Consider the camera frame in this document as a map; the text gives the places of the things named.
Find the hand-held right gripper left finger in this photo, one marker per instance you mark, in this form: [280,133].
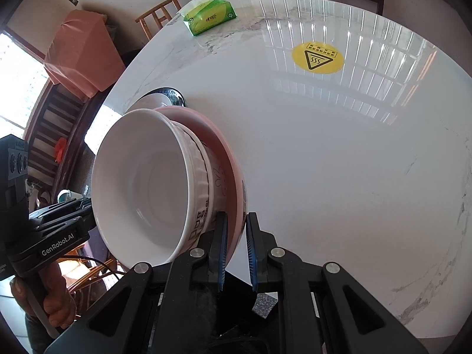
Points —
[221,250]

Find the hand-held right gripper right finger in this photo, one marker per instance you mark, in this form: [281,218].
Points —
[252,250]

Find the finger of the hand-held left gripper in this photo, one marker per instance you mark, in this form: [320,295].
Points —
[70,225]
[59,208]

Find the white bowl with pink stripes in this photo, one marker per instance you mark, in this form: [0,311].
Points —
[147,191]

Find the white floral bowl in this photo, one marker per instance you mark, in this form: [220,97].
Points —
[155,99]

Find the blue floral porcelain plate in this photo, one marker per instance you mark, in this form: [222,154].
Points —
[177,96]

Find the person's left hand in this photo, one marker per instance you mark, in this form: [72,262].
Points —
[55,295]

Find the small white container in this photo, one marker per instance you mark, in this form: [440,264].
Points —
[65,194]

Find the rattan chair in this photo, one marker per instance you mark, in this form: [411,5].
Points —
[88,274]

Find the small red object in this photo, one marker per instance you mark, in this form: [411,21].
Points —
[60,150]

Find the dark wooden slatted bench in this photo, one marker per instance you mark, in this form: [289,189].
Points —
[55,118]

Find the bright glass door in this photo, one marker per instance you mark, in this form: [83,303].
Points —
[18,81]

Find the orange cloth cover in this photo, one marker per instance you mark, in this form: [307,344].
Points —
[81,55]

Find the round yellow warning sticker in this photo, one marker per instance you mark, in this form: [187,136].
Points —
[318,58]

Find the light wooden chair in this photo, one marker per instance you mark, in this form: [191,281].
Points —
[156,14]

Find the green tissue pack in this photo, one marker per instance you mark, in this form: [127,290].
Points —
[210,16]

